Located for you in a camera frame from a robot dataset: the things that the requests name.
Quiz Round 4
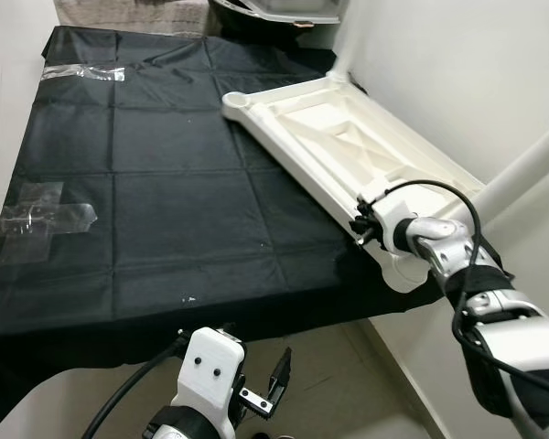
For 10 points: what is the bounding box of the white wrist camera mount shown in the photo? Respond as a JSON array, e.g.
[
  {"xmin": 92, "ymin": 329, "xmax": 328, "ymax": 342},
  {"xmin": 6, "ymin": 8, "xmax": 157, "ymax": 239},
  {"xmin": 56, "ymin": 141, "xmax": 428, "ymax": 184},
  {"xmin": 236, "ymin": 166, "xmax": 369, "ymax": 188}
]
[
  {"xmin": 169, "ymin": 327, "xmax": 248, "ymax": 431},
  {"xmin": 371, "ymin": 209, "xmax": 405, "ymax": 250}
]

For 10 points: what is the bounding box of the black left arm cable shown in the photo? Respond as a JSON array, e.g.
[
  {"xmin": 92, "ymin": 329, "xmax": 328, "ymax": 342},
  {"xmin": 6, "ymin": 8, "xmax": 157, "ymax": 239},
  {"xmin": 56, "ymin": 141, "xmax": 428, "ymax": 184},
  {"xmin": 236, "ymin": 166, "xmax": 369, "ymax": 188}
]
[{"xmin": 81, "ymin": 334, "xmax": 188, "ymax": 439}]

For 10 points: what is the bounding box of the black tablecloth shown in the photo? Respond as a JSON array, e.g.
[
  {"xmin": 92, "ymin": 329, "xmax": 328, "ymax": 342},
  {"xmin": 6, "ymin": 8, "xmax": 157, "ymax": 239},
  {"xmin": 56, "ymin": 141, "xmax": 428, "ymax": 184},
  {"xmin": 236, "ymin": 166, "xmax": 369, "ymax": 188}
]
[{"xmin": 0, "ymin": 26, "xmax": 458, "ymax": 403}]

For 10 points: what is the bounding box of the white plastic table top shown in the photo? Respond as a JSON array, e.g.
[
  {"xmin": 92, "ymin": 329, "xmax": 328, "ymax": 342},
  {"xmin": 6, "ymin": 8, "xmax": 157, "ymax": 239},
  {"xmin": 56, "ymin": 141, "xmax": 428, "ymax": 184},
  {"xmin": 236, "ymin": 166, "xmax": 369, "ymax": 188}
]
[{"xmin": 221, "ymin": 73, "xmax": 490, "ymax": 295}]

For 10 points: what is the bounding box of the clear tape cross patch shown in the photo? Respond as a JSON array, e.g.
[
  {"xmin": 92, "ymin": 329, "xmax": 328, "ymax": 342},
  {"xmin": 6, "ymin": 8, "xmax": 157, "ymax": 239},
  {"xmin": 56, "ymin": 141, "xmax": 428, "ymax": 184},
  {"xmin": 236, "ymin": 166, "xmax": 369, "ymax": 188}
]
[{"xmin": 0, "ymin": 181, "xmax": 100, "ymax": 266}]

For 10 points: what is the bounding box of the dark metal wok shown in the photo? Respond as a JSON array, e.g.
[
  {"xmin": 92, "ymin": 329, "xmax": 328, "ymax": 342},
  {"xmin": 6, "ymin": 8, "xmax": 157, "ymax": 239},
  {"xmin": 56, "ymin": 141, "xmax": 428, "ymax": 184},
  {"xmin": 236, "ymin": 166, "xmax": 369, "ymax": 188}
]
[{"xmin": 206, "ymin": 0, "xmax": 335, "ymax": 51}]

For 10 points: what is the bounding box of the clear tape strip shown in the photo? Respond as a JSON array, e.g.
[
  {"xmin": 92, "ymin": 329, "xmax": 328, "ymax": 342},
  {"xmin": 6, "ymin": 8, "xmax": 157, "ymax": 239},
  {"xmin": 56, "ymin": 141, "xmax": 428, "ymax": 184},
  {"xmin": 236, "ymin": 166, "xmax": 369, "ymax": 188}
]
[{"xmin": 38, "ymin": 64, "xmax": 127, "ymax": 85}]

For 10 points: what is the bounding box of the beige low platform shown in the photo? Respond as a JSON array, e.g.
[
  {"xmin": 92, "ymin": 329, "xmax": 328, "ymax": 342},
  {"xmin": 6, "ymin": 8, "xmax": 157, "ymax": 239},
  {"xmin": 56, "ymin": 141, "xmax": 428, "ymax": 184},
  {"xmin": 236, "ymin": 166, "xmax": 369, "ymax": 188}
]
[{"xmin": 53, "ymin": 0, "xmax": 216, "ymax": 36}]

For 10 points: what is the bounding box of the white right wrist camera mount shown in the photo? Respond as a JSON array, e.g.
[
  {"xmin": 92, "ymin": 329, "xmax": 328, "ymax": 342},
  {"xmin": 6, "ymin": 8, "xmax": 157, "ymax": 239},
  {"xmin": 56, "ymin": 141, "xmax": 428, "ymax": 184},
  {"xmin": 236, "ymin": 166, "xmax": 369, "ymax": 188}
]
[{"xmin": 371, "ymin": 209, "xmax": 405, "ymax": 250}]

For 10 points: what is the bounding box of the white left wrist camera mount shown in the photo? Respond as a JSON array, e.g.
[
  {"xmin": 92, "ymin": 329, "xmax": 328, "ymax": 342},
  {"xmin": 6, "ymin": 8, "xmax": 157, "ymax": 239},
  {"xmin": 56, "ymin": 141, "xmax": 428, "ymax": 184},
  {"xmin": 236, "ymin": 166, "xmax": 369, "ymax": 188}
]
[{"xmin": 169, "ymin": 327, "xmax": 248, "ymax": 431}]

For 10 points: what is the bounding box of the clear plastic storage box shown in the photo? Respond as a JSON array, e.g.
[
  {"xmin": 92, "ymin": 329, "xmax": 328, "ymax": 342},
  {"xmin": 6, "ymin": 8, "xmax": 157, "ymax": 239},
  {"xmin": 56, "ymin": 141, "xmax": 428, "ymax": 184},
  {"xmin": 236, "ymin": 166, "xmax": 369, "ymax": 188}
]
[{"xmin": 242, "ymin": 0, "xmax": 344, "ymax": 24}]

